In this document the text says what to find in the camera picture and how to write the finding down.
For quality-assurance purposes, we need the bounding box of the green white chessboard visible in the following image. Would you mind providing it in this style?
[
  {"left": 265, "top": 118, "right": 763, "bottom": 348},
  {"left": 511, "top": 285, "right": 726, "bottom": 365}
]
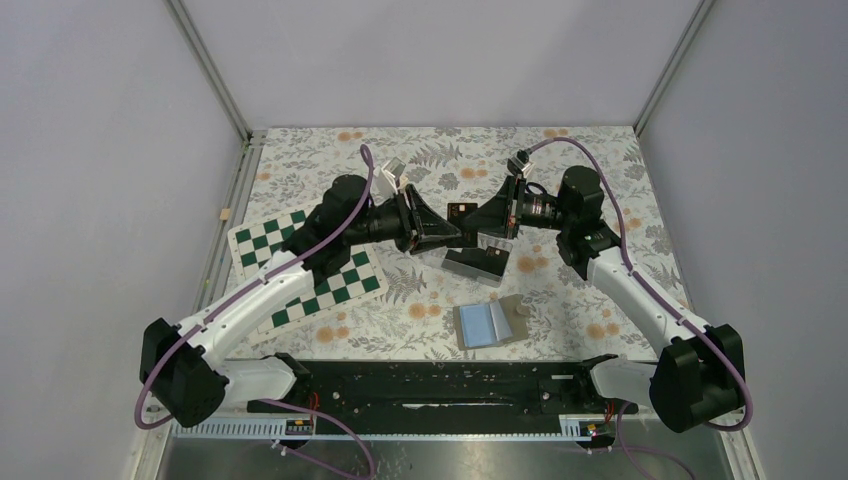
[{"left": 227, "top": 207, "right": 390, "bottom": 333}]

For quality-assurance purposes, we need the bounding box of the grey card holder wallet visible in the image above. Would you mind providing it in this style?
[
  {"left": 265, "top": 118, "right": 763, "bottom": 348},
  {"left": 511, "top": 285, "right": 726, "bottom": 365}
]
[{"left": 453, "top": 294, "right": 531, "bottom": 351}]

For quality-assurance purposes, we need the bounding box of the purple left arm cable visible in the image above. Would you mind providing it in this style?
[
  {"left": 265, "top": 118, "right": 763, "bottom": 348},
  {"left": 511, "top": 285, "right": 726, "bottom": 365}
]
[{"left": 133, "top": 144, "right": 380, "bottom": 480}]

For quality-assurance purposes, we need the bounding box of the floral table cloth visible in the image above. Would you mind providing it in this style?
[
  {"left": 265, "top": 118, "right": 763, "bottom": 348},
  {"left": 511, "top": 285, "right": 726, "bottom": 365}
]
[{"left": 233, "top": 126, "right": 687, "bottom": 361}]

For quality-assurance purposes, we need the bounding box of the clear acrylic card tray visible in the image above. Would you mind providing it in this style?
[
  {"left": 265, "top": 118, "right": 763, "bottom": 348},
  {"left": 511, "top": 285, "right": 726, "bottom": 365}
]
[{"left": 423, "top": 235, "right": 513, "bottom": 287}]

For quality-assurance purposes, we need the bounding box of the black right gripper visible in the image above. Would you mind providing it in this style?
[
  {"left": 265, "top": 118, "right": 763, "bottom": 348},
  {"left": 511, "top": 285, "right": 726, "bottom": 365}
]
[{"left": 460, "top": 175, "right": 573, "bottom": 241}]

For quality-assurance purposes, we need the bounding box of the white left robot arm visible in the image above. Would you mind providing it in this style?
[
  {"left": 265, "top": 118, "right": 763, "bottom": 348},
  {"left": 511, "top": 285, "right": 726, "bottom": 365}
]
[{"left": 134, "top": 175, "right": 462, "bottom": 429}]

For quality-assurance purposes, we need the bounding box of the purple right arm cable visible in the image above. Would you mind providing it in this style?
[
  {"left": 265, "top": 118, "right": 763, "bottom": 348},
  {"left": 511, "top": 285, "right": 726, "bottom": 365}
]
[{"left": 527, "top": 136, "right": 755, "bottom": 480}]

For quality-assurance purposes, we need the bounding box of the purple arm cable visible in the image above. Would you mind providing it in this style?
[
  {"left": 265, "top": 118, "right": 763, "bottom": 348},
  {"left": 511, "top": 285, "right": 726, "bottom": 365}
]
[
  {"left": 527, "top": 136, "right": 755, "bottom": 480},
  {"left": 133, "top": 144, "right": 380, "bottom": 480}
]

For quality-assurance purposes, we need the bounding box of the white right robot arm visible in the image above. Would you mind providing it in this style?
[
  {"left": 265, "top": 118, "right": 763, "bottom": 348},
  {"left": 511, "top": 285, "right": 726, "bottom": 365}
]
[{"left": 461, "top": 166, "right": 752, "bottom": 433}]

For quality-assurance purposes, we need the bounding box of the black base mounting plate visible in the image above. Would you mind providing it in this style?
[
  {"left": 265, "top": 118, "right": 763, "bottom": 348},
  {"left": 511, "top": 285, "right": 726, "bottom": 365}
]
[{"left": 283, "top": 358, "right": 638, "bottom": 426}]

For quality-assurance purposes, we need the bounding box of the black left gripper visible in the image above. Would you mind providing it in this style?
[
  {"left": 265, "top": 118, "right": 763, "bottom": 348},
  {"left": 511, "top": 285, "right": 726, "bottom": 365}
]
[{"left": 347, "top": 185, "right": 462, "bottom": 255}]

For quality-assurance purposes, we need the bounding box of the grey slotted cable duct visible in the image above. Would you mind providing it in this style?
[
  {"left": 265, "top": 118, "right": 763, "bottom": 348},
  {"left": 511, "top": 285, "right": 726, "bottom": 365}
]
[{"left": 171, "top": 410, "right": 614, "bottom": 442}]

